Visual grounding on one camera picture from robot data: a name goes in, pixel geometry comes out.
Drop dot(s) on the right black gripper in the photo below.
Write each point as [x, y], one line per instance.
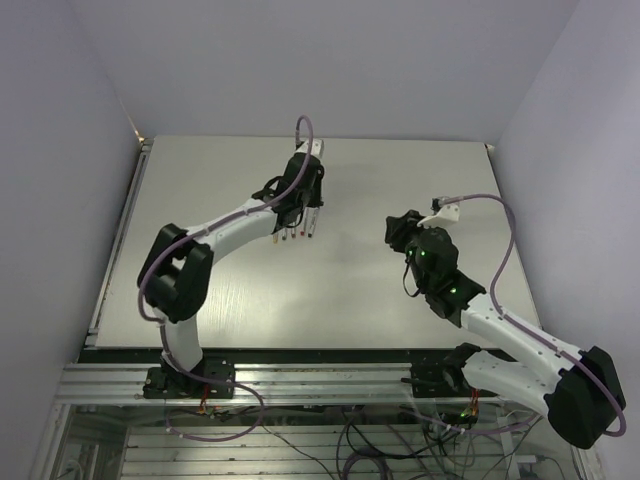
[399, 228]

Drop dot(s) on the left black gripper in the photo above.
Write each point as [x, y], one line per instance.
[317, 199]

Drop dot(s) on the blue pen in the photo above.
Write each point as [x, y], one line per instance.
[312, 222]

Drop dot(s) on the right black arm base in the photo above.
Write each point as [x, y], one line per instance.
[435, 379]

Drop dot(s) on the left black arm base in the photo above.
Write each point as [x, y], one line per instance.
[165, 383]

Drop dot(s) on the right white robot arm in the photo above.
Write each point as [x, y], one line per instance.
[578, 391]

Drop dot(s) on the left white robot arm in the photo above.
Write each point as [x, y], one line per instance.
[173, 283]

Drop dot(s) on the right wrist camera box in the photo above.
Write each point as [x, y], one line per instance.
[444, 214]

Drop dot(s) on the aluminium frame rail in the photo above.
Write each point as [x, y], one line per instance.
[278, 384]

